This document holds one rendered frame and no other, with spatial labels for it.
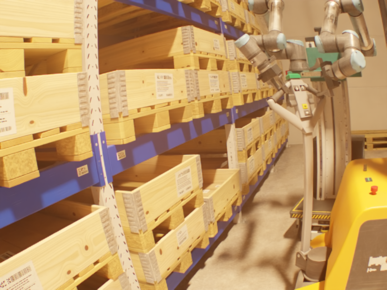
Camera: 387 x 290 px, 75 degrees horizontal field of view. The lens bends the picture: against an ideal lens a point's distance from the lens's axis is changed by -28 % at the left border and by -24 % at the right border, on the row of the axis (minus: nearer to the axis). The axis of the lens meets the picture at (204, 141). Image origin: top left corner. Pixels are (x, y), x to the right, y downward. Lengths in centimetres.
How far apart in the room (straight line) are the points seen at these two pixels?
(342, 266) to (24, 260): 124
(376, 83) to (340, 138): 455
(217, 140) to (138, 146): 173
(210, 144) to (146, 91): 178
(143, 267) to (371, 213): 116
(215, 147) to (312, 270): 199
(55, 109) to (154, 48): 139
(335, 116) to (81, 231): 220
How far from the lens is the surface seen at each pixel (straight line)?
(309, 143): 165
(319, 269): 175
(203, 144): 335
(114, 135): 148
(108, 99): 147
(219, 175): 312
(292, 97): 161
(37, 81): 108
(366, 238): 131
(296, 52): 255
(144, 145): 171
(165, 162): 226
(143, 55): 241
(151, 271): 167
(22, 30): 108
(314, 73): 250
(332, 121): 275
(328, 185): 289
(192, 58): 223
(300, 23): 719
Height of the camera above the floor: 138
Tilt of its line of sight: 9 degrees down
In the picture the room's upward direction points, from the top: 6 degrees counter-clockwise
